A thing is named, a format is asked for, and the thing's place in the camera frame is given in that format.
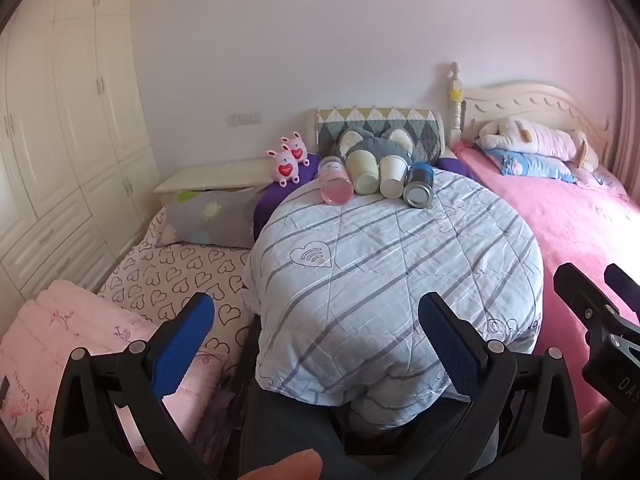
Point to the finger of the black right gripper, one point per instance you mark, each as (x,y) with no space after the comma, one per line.
(621,283)
(582,296)

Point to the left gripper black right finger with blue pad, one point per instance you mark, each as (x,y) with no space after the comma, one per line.
(521,421)

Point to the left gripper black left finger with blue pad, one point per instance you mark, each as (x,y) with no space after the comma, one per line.
(170,354)

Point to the blue black metal cup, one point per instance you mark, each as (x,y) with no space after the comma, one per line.
(419,185)

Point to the white paper cup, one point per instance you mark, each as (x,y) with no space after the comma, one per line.
(393,169)

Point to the pale green cup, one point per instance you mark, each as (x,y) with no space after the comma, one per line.
(362,168)

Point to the person's right hand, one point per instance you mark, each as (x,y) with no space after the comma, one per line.
(605,432)

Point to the person's left hand thumb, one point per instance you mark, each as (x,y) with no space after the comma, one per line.
(304,465)

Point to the pink bed cover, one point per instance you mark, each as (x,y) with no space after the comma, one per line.
(589,228)

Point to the folded pink blanket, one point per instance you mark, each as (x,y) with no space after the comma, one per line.
(85,359)

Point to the pink curtain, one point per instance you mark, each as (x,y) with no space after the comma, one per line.
(626,153)

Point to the heart pattern bed sheet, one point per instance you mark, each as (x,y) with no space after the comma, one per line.
(157,281)

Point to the blue cartoon pillow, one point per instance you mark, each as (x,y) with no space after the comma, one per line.
(517,164)

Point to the white pink dog plush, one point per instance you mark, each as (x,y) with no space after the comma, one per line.
(522,136)

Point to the cream bed headboard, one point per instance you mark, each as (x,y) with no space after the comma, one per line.
(470,108)

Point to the grey flower pillow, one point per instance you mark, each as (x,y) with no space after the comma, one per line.
(218,218)

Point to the diamond pattern quilted cushion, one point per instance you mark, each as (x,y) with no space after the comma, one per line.
(424,127)

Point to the cream wardrobe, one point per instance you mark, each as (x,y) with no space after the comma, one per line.
(78,174)

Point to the grey cat plush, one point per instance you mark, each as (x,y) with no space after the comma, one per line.
(393,141)

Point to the striped light blue quilt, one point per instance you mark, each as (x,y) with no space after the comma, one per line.
(337,290)

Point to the cream bedside cabinet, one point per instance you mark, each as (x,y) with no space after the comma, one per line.
(239,174)

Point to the clear jar with pink sugar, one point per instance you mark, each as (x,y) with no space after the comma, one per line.
(335,186)

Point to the purple pillow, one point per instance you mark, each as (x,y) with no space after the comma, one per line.
(272,195)

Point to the pink rabbit plush front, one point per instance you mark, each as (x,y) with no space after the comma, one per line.
(284,169)

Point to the pink rabbit plush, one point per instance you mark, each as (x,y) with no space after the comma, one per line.
(298,148)
(284,169)

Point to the pink rabbit plush rear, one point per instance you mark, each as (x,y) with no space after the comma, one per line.
(298,148)

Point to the wall switch panel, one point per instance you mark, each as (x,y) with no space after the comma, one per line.
(244,119)

